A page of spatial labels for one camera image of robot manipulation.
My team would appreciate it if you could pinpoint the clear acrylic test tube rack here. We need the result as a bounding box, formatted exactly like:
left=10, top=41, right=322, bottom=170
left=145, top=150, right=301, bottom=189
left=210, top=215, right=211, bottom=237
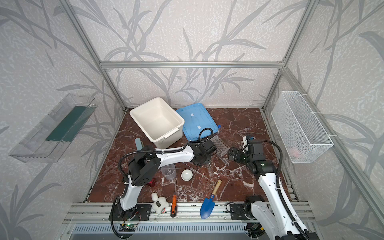
left=212, top=136, right=230, bottom=157

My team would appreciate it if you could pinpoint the blue capped test tube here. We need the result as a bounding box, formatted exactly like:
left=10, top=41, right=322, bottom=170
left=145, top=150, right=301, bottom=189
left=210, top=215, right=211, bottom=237
left=213, top=125, right=221, bottom=145

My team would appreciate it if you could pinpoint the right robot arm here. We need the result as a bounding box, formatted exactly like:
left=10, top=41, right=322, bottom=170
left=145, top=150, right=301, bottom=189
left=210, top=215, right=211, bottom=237
left=228, top=135, right=319, bottom=240

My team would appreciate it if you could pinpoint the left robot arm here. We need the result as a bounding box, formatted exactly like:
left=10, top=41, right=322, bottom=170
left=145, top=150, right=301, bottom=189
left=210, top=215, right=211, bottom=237
left=118, top=140, right=218, bottom=212

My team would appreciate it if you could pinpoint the glass stirring rod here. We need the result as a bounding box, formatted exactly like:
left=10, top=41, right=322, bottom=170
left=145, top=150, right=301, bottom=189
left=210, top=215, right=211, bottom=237
left=183, top=163, right=211, bottom=180

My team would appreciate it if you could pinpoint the small white bowl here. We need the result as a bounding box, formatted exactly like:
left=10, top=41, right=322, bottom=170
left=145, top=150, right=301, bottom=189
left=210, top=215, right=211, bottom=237
left=181, top=169, right=193, bottom=182

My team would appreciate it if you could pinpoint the blue plastic bin lid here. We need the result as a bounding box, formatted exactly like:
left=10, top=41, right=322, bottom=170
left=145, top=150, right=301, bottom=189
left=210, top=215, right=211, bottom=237
left=176, top=103, right=219, bottom=141

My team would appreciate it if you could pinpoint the clear measuring cup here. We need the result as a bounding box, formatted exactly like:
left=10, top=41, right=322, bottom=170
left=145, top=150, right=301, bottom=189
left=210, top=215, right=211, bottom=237
left=161, top=164, right=177, bottom=181

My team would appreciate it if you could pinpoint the pink object in basket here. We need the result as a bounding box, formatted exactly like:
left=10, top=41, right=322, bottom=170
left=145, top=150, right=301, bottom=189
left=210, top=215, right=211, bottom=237
left=289, top=147, right=302, bottom=159

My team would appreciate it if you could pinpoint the blue garden trowel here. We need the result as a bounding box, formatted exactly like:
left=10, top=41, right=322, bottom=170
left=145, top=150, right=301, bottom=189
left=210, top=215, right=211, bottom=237
left=200, top=180, right=222, bottom=220

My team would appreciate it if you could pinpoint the white plastic bin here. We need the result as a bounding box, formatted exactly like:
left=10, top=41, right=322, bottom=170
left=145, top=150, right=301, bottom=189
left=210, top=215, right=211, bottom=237
left=130, top=97, right=185, bottom=149

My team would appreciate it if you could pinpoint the red small object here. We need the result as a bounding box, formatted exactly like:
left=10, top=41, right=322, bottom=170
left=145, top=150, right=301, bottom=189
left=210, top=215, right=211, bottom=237
left=147, top=178, right=157, bottom=188

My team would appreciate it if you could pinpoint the grey-blue flat tool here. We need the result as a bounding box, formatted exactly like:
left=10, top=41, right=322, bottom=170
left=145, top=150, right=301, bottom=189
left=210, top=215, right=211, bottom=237
left=135, top=138, right=144, bottom=151

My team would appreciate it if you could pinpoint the green circuit board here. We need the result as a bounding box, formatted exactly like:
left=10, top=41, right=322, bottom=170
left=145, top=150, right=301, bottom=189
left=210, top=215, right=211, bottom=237
left=119, top=224, right=137, bottom=232

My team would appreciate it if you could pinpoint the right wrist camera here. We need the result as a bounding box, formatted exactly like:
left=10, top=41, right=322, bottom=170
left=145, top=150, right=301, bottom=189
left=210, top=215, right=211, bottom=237
left=243, top=135, right=254, bottom=153

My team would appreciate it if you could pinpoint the white wire basket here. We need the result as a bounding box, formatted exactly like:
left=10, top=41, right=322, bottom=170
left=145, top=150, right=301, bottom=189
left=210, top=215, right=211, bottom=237
left=271, top=91, right=334, bottom=164

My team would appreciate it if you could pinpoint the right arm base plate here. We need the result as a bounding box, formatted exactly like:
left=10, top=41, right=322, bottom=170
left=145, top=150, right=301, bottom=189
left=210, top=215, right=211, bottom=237
left=229, top=203, right=248, bottom=221

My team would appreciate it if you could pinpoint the orange handled screwdriver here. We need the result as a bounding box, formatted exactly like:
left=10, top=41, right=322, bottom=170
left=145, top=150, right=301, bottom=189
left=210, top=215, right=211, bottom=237
left=170, top=183, right=177, bottom=218

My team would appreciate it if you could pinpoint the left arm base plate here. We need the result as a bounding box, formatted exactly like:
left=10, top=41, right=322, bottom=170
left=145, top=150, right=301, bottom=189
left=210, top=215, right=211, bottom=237
left=109, top=203, right=152, bottom=221

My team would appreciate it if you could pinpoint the aluminium frame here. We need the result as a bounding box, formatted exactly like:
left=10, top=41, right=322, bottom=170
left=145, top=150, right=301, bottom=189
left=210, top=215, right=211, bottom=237
left=59, top=1, right=384, bottom=226

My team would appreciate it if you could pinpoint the clear wall shelf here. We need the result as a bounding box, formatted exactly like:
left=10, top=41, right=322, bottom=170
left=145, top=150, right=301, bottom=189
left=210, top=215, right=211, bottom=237
left=9, top=94, right=98, bottom=163

